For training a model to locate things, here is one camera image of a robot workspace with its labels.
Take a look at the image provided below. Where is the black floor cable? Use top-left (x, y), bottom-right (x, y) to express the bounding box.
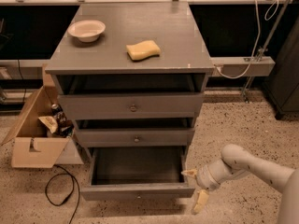
top-left (44, 164), bottom-right (81, 224)

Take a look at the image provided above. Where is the grey top drawer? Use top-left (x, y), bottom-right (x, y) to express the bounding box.
top-left (58, 93), bottom-right (203, 120)

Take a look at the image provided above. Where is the grey drawer cabinet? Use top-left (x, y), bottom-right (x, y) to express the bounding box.
top-left (45, 1), bottom-right (216, 161)

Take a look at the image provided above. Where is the dark grey cabinet right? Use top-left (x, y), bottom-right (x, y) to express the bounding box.
top-left (264, 18), bottom-right (299, 119)

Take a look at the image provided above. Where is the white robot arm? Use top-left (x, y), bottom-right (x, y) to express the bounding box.
top-left (181, 144), bottom-right (299, 224)

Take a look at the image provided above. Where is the cardboard box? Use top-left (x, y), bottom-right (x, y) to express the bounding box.
top-left (3, 63), bottom-right (81, 168)

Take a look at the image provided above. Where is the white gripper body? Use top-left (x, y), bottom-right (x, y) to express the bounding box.
top-left (196, 159), bottom-right (236, 191)

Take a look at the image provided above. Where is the metal window rail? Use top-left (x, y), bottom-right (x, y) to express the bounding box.
top-left (0, 56), bottom-right (275, 80)

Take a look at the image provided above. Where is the yellow sponge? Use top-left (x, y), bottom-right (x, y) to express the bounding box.
top-left (126, 40), bottom-right (161, 61)

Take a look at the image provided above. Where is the grey bottom drawer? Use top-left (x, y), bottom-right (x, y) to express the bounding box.
top-left (81, 146), bottom-right (194, 201)

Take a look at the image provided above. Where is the metal stand pole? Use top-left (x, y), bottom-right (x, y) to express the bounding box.
top-left (239, 0), bottom-right (292, 77)

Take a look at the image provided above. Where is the grey middle drawer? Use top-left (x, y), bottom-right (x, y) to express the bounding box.
top-left (76, 118), bottom-right (194, 147)

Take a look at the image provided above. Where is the crumpled snack bag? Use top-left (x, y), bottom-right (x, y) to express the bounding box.
top-left (38, 116), bottom-right (58, 133)

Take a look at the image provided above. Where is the grey drawer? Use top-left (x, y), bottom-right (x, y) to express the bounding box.
top-left (81, 146), bottom-right (194, 201)
top-left (58, 93), bottom-right (203, 120)
top-left (76, 118), bottom-right (194, 147)

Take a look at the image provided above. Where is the dark bottle in box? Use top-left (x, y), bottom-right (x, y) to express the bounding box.
top-left (51, 104), bottom-right (67, 127)

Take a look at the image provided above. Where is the white bowl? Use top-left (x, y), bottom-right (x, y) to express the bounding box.
top-left (67, 20), bottom-right (106, 43)

